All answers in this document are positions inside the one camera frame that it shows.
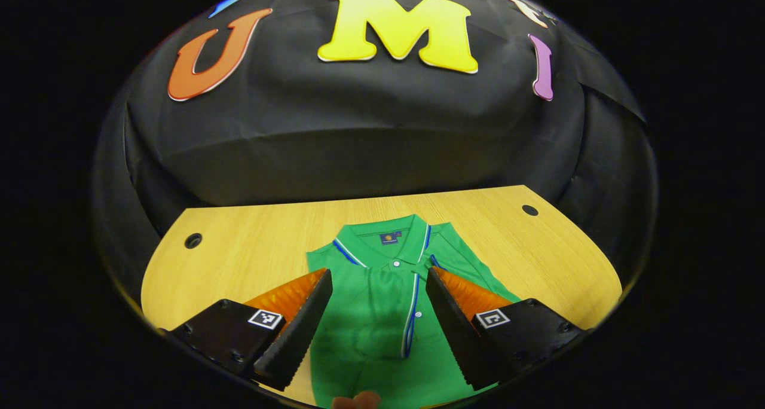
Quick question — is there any green T-shirt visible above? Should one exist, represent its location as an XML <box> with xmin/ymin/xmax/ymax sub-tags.
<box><xmin>306</xmin><ymin>213</ymin><xmax>521</xmax><ymax>409</ymax></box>

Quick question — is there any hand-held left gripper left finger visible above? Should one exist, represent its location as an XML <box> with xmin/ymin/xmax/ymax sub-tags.
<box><xmin>167</xmin><ymin>268</ymin><xmax>333</xmax><ymax>393</ymax></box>

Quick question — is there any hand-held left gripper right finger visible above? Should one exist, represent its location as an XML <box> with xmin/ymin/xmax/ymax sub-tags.
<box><xmin>426</xmin><ymin>267</ymin><xmax>589</xmax><ymax>392</ymax></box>

